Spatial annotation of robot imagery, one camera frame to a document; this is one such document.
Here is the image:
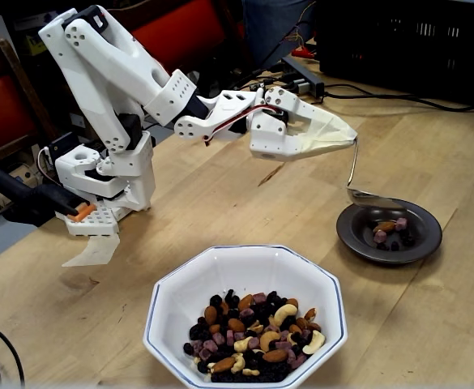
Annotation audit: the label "white octagonal bowl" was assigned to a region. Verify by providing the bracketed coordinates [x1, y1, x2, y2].
[143, 244, 349, 389]

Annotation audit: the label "wooden chair with red cushion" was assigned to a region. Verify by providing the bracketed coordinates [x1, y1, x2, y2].
[106, 0, 246, 102]
[0, 37, 59, 173]

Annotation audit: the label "scooped trail mix portion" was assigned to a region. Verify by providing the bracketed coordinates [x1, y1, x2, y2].
[372, 217, 416, 252]

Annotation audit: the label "grey usb hub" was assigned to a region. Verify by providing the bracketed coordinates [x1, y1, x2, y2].
[280, 54, 327, 99]

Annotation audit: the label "coloured jumper wires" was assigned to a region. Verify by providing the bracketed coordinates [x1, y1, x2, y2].
[283, 2, 317, 48]

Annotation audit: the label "trail mix pile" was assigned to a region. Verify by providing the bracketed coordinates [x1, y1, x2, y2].
[182, 288, 327, 384]

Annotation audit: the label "large black slotted crate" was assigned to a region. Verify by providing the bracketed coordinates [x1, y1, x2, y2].
[316, 0, 474, 107]

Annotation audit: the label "dark blue fabric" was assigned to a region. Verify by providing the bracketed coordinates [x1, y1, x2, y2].
[240, 0, 318, 72]

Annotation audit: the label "small black plate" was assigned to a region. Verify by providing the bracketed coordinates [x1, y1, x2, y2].
[335, 197, 443, 267]

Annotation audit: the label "black clamp with orange tip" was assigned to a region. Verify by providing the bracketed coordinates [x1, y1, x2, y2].
[0, 165, 98, 228]

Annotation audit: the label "black usb cable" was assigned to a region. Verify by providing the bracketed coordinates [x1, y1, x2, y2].
[230, 60, 286, 91]

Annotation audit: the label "black looped cable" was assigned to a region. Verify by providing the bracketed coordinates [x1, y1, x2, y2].
[0, 319, 27, 388]

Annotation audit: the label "yellow-green box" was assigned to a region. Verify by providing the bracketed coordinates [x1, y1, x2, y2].
[24, 34, 45, 57]

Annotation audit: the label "beige tape flap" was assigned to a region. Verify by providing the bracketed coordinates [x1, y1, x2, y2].
[61, 233, 121, 268]

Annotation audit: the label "thick black power cable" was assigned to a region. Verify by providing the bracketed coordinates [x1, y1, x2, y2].
[323, 83, 474, 113]

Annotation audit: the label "metal spoon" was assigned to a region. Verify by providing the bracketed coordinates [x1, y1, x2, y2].
[344, 136, 408, 212]

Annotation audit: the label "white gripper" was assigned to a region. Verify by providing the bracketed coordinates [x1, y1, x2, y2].
[248, 85, 359, 161]

